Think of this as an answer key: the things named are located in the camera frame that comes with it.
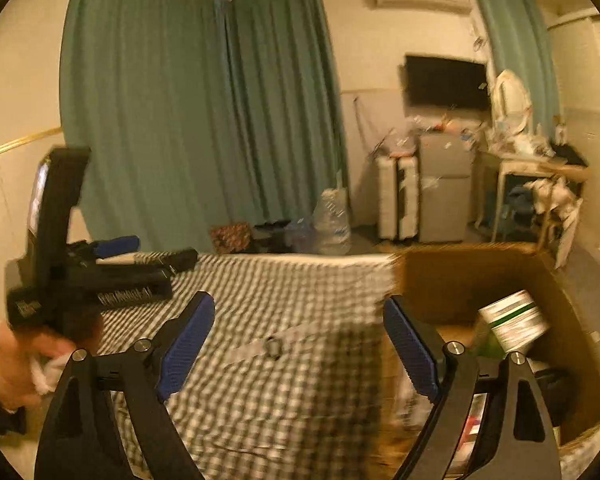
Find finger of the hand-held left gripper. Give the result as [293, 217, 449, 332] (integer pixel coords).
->
[69, 234, 141, 262]
[134, 248, 200, 275]

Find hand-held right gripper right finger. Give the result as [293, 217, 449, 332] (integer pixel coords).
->
[382, 295, 563, 480]

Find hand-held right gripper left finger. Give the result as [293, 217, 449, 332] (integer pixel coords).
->
[34, 291, 216, 480]

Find brown cardboard box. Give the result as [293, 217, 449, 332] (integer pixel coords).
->
[379, 241, 600, 480]

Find white green-striped medicine box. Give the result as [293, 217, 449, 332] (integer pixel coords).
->
[477, 289, 552, 357]

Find person's left hand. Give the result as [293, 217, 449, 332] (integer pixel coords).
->
[0, 321, 102, 409]

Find patterned brown bag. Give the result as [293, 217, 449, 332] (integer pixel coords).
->
[209, 223, 255, 255]

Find black flat item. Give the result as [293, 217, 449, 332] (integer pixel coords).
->
[252, 219, 294, 254]

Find red and white packet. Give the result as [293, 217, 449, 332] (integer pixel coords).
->
[459, 394, 492, 457]

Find white mattress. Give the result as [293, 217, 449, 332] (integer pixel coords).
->
[199, 253, 397, 267]

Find checkered bed sheet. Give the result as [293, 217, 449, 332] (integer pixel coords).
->
[96, 252, 397, 480]

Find white tissue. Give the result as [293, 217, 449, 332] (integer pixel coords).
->
[29, 354, 72, 394]

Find teal curtain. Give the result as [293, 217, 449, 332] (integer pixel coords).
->
[466, 0, 564, 137]
[224, 0, 351, 227]
[59, 0, 229, 257]

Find large clear water bottle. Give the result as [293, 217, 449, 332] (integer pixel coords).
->
[312, 187, 353, 257]

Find white suitcase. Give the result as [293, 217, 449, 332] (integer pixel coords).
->
[377, 154, 422, 242]

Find grey small fridge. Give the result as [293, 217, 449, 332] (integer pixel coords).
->
[417, 132, 477, 245]

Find white ribbed blanket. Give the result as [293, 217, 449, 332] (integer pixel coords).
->
[559, 419, 600, 480]

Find pale clothes on chair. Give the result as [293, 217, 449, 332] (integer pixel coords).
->
[524, 177, 584, 269]

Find white dressing desk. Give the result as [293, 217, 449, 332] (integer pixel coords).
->
[474, 149, 592, 242]

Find black cloth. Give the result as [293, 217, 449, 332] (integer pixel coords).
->
[549, 142, 589, 169]

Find black television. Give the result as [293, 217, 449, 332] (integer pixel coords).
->
[403, 53, 489, 110]

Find white oval mirror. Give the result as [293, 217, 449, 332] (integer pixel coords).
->
[489, 69, 534, 134]

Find white louvered wardrobe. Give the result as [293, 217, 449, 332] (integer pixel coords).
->
[549, 12, 600, 262]

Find pale strap with dark ring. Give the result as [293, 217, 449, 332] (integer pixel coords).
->
[226, 322, 322, 362]

